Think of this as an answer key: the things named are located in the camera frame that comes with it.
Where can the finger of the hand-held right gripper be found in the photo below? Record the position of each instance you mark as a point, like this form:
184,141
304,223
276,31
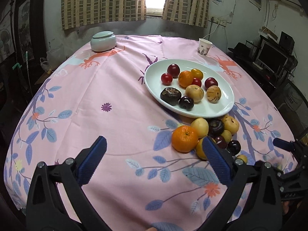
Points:
282,143
291,174

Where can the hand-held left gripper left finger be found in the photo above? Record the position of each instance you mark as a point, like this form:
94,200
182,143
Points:
92,160

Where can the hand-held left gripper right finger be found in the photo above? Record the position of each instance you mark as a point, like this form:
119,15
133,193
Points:
217,160

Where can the dark purple plum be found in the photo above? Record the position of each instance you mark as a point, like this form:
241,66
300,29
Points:
186,103
220,142
234,147

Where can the yellow lemon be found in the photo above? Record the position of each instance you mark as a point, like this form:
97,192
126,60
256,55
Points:
200,149

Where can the small yellow plum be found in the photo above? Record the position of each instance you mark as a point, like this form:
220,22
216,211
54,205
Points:
226,136
241,158

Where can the dark purple mangosteen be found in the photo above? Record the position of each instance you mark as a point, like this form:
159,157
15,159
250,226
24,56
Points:
215,127

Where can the smooth yellow pear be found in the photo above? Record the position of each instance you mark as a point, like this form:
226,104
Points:
199,127

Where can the brown spotted yellow pear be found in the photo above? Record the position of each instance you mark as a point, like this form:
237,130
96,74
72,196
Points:
231,124

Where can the orange mandarin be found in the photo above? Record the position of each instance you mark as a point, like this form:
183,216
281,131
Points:
185,79
184,138

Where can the striped pepino melon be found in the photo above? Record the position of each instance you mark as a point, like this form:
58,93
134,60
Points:
213,94

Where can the pale pepino melon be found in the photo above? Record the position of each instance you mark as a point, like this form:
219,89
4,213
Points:
194,93

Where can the dark red plum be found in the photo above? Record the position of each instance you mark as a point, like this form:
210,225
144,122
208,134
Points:
173,70
211,83

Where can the dark brown passion fruit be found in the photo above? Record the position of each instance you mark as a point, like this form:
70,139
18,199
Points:
170,96

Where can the orange yellow tomato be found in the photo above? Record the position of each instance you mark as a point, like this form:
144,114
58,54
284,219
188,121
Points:
197,73

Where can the white oval plate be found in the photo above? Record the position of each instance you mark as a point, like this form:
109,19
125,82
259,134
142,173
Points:
154,84

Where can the person's right hand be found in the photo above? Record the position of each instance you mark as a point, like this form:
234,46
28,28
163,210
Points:
287,208

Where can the person's left hand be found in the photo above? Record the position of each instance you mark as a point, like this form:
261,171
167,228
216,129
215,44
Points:
150,229

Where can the black mesh chair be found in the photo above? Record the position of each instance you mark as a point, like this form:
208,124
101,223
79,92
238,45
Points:
297,96

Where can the dark desk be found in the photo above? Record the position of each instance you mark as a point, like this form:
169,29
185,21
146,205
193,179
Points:
264,81

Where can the pink leaf print tablecloth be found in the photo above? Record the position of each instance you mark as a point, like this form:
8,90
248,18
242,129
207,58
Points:
96,89

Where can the black computer monitor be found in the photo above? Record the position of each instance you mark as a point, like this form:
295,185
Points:
273,56

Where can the black speaker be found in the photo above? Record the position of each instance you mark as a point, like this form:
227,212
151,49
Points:
286,41

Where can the black hat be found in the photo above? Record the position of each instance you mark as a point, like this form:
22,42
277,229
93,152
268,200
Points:
240,48

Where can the clear plastic bag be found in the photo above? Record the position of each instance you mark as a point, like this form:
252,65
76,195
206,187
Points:
51,61

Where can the printed paper cup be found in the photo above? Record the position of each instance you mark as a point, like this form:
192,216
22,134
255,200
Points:
204,48

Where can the white mop stick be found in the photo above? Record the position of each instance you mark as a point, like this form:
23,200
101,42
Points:
27,67

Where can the pale green lidded ceramic jar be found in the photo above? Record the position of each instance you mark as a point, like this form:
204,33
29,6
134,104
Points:
103,42

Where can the green plastic hook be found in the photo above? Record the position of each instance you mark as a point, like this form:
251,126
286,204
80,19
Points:
17,66

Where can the checked beige curtain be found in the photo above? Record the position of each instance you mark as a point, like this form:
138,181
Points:
103,2
185,2

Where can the white wall socket strip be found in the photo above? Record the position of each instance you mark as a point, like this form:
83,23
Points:
219,21

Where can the framed wall poster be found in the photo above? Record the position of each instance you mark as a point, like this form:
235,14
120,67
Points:
25,24

